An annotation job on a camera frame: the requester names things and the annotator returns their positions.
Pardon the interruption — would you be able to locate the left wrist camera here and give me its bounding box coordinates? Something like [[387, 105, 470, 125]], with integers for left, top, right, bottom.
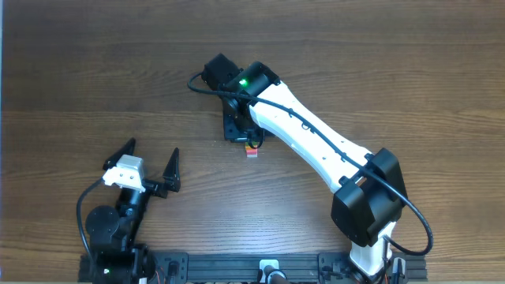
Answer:
[[102, 154, 146, 193]]

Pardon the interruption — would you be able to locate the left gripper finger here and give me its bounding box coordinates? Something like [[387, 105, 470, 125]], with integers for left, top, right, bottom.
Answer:
[[162, 148, 181, 193], [102, 137, 137, 171]]

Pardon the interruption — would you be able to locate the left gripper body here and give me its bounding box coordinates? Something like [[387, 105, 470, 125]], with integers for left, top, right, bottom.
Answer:
[[142, 179, 170, 199]]

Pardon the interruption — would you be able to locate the mounting rail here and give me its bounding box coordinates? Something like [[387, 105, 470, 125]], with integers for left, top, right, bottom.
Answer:
[[78, 251, 429, 284]]

